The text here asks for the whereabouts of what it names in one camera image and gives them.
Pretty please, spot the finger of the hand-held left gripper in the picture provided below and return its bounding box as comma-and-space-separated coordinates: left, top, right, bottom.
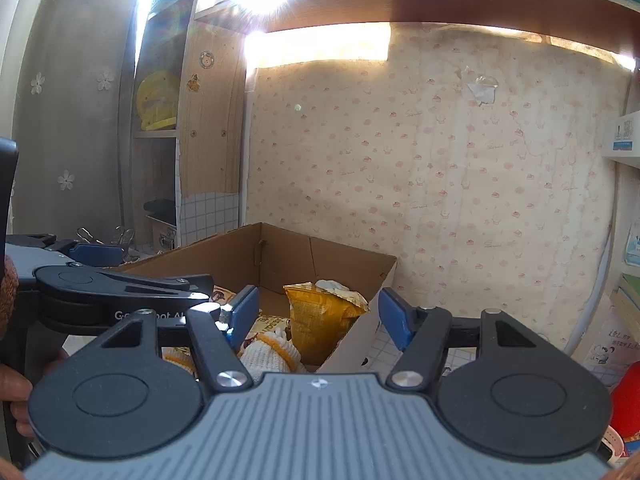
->
49, 240, 126, 267
99, 271, 217, 307

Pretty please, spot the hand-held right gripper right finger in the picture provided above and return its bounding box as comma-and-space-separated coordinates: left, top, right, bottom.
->
378, 287, 553, 392

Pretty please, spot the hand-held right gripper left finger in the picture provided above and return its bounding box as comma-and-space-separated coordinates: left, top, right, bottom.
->
80, 285, 260, 393

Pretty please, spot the croissant snack packet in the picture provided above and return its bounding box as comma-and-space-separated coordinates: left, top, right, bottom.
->
247, 310, 292, 348
210, 285, 239, 308

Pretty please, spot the cardboard box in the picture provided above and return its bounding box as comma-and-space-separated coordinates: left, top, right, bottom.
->
102, 221, 398, 375

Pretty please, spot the shiny foil snack packet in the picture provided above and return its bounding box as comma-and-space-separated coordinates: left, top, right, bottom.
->
283, 282, 370, 367

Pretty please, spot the person's left forearm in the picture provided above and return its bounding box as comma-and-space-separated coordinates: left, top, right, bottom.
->
0, 255, 20, 333

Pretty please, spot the person's left hand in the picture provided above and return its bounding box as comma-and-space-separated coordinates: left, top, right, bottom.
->
0, 349, 69, 438

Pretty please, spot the large metal clip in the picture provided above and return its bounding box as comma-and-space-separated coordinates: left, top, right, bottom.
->
76, 227, 109, 249
112, 227, 137, 261

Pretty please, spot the wooden box with metal latch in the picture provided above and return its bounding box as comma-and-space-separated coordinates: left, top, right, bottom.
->
147, 215, 179, 252

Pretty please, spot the grey flowered curtain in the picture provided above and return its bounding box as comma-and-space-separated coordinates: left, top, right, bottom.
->
0, 0, 147, 241

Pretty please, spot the yellow round plastic toy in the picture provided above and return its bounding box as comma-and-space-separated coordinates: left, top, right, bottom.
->
136, 71, 180, 131

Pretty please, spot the pink cartoon poster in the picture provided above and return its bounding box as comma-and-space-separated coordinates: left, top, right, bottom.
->
582, 310, 640, 387

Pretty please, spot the clear tape piece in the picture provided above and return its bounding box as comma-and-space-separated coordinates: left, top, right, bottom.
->
465, 75, 498, 106

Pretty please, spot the red container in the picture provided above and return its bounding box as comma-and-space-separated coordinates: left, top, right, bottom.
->
610, 360, 640, 442

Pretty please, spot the blue cartoon poster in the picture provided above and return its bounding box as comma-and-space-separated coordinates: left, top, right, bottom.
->
625, 220, 640, 267

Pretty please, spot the pink plastic item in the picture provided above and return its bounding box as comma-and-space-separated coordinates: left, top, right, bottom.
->
599, 422, 632, 467

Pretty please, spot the white cardboard packet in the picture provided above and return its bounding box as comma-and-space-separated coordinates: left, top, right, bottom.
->
611, 110, 640, 159

